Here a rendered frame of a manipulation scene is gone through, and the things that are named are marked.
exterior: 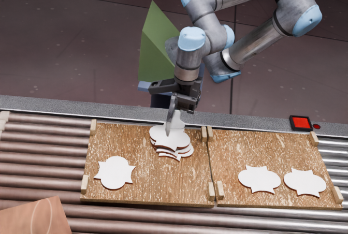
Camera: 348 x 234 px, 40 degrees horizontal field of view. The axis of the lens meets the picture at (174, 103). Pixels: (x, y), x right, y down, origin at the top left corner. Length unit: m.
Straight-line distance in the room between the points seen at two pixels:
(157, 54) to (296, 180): 0.76
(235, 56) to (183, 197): 0.64
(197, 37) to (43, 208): 0.63
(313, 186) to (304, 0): 0.62
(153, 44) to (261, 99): 1.78
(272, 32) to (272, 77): 2.12
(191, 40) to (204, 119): 0.53
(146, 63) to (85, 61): 1.77
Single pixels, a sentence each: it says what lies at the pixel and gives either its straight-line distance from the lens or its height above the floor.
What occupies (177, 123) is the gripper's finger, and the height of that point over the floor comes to 1.09.
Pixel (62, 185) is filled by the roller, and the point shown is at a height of 0.91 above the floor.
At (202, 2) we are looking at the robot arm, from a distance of 1.47.
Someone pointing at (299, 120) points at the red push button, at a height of 0.93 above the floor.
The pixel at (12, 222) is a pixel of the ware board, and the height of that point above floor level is 1.04.
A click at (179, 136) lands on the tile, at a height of 0.97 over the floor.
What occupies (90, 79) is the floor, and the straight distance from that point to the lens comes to 3.53.
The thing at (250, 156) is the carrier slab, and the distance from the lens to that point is 1.69.
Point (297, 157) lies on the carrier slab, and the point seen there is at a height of 0.94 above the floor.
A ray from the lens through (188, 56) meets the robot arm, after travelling 1.39.
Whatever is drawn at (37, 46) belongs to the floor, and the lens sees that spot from 3.92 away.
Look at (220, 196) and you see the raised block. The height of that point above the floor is 0.95.
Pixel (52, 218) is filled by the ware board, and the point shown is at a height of 1.04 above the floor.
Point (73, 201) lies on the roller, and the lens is 1.51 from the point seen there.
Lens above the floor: 2.06
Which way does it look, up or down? 38 degrees down
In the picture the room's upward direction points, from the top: 9 degrees clockwise
